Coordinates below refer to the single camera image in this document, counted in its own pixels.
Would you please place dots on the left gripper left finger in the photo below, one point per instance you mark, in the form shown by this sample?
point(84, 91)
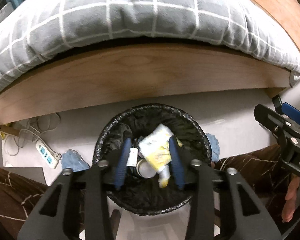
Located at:
point(121, 168)

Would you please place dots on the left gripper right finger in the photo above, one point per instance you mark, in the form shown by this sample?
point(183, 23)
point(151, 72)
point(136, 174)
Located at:
point(176, 164)

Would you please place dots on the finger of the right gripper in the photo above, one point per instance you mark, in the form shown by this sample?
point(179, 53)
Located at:
point(291, 112)
point(273, 122)

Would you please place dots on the yellow white snack wrapper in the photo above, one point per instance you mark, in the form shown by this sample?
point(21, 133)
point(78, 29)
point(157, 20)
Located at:
point(155, 149)

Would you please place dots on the small white cardboard box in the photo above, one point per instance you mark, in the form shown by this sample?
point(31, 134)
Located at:
point(133, 157)

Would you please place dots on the yellow paper cup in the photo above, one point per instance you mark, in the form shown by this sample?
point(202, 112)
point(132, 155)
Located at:
point(144, 169)

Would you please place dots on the person's right hand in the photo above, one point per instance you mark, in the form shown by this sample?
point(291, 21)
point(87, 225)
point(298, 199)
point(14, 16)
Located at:
point(290, 198)

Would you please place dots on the black power adapter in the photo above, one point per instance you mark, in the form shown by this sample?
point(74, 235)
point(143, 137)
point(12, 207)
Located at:
point(277, 102)

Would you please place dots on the right leg brown pants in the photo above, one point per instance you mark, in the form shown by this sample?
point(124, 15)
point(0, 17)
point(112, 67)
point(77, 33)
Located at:
point(263, 172)

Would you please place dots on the leg brown pants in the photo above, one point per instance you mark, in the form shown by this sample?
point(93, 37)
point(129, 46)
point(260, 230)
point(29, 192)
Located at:
point(18, 197)
point(263, 172)

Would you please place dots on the right blue slipper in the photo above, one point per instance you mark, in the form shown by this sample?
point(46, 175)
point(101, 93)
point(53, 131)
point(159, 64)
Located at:
point(215, 148)

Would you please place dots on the blue slipper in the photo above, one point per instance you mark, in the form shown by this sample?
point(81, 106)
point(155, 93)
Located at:
point(73, 160)
point(215, 148)

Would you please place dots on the left blue slipper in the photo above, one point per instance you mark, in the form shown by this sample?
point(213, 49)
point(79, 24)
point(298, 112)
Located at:
point(73, 160)

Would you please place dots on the white power strip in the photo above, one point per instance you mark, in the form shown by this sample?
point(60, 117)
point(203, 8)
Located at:
point(51, 158)

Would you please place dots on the left leg brown pants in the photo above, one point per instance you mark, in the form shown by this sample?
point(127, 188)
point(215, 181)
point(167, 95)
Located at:
point(18, 197)

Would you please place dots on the grey checked bed sheet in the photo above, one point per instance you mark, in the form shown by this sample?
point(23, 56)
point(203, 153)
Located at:
point(38, 30)

